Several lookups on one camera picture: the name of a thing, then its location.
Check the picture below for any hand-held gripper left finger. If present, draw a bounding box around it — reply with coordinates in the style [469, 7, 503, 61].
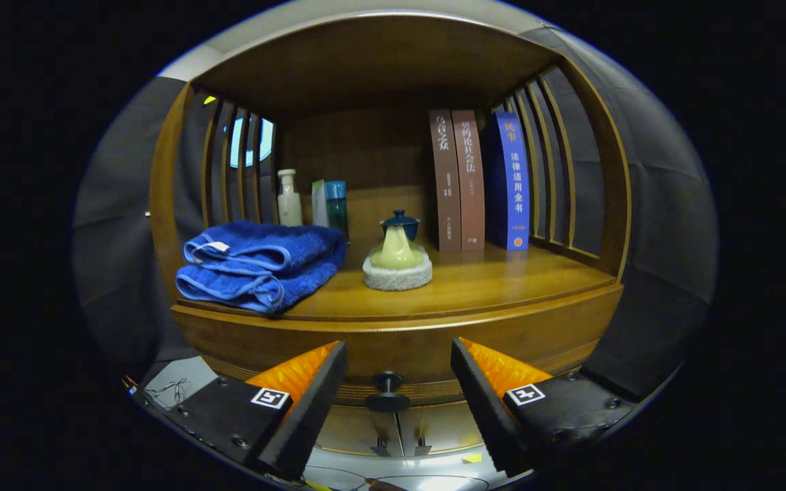
[141, 340, 349, 481]

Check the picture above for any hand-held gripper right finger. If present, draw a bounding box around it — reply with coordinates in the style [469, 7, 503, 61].
[450, 337, 638, 478]

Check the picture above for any yellow handled scrub sponge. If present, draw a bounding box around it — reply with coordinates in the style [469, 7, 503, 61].
[362, 224, 433, 292]

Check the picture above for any wooden cabinet door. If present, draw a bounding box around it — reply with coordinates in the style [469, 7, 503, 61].
[315, 402, 404, 456]
[398, 401, 486, 454]

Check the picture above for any wooden countertop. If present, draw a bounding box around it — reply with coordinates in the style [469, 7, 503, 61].
[175, 239, 619, 321]

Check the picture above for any wooden cabinet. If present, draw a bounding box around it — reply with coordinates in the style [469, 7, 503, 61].
[149, 14, 632, 458]

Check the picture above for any folded blue towel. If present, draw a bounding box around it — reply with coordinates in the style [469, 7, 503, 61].
[175, 220, 347, 315]

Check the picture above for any white and green tube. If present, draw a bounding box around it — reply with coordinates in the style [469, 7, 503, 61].
[311, 179, 330, 228]

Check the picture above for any blue lidded teacup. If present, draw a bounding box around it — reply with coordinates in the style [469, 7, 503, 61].
[379, 209, 422, 241]

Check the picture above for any white pump bottle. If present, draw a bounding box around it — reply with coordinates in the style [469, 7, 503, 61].
[277, 168, 304, 227]

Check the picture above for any blue capped bottle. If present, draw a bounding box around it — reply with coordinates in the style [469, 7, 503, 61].
[325, 180, 350, 243]

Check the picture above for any reddish brown book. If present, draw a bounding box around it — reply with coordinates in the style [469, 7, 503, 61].
[451, 110, 486, 251]

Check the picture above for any blue book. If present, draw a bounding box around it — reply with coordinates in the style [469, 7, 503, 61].
[485, 111, 531, 252]

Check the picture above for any dark brown book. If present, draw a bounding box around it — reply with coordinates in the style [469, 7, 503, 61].
[428, 108, 462, 252]

